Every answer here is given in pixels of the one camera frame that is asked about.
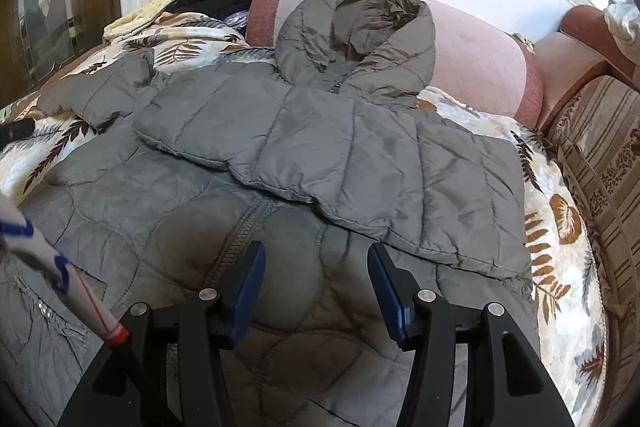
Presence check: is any leaf print blanket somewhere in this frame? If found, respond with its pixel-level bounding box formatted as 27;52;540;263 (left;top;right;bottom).
0;9;612;427

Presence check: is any brown sofa frame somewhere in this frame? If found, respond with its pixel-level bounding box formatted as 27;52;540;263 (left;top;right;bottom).
559;5;640;80

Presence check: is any striped beige sofa cushion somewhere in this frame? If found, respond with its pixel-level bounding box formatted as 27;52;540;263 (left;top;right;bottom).
547;74;640;413

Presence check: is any purple shiny cloth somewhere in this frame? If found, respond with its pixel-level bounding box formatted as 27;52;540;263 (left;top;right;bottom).
222;9;251;35

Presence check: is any small beige patterned cloth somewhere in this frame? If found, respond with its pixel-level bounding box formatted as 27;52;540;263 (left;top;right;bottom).
511;32;536;54

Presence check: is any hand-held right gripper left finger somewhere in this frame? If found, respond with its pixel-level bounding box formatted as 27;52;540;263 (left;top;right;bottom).
57;241;267;427

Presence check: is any white crumpled cloth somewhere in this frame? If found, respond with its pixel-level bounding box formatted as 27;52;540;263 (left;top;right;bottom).
604;0;640;54

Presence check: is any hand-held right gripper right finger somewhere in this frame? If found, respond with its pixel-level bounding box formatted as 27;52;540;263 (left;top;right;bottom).
367;243;576;427

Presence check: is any grey hooded puffer jacket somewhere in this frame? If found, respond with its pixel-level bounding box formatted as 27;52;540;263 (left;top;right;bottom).
0;0;543;427

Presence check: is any pale yellow cloth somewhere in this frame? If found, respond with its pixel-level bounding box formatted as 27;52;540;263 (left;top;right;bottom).
103;0;183;42

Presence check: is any small pink sofa cushion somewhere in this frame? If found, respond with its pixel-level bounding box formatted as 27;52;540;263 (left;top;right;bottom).
531;32;610;130

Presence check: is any large pink sofa back cushion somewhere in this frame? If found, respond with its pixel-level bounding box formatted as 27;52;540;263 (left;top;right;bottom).
247;0;545;130

